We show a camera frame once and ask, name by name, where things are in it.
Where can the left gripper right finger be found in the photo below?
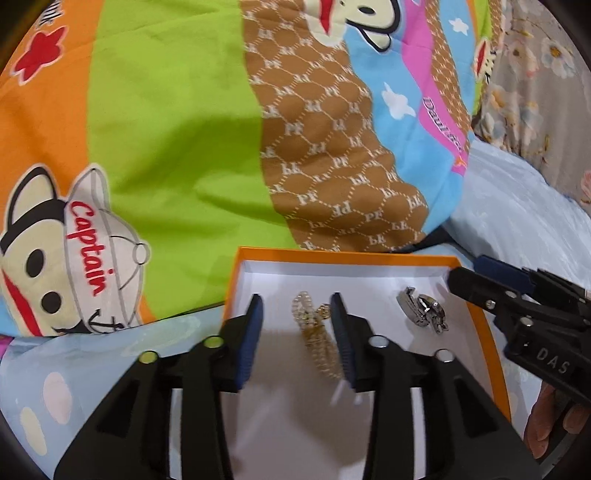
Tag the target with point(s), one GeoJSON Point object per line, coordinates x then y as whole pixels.
{"type": "Point", "coordinates": [466, 434]}

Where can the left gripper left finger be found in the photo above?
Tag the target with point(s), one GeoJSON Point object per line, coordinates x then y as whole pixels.
{"type": "Point", "coordinates": [127, 435]}

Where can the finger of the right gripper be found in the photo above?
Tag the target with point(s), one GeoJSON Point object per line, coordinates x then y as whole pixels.
{"type": "Point", "coordinates": [515, 278]}
{"type": "Point", "coordinates": [506, 305]}

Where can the silver metal wristwatch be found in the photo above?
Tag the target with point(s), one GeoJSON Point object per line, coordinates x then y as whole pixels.
{"type": "Point", "coordinates": [423, 310]}

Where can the orange jewelry box tray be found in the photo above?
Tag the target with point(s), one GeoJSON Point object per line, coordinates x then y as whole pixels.
{"type": "Point", "coordinates": [292, 422]}

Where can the right human hand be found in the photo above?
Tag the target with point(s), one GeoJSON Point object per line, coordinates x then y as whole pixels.
{"type": "Point", "coordinates": [543, 417]}

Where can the pale blue plain duvet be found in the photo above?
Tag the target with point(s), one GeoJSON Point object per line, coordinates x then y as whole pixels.
{"type": "Point", "coordinates": [509, 212]}

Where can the grey floral bedsheet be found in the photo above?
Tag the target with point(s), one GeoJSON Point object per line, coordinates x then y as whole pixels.
{"type": "Point", "coordinates": [537, 104]}

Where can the colourful monkey cartoon quilt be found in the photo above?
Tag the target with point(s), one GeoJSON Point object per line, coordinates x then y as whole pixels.
{"type": "Point", "coordinates": [144, 142]}

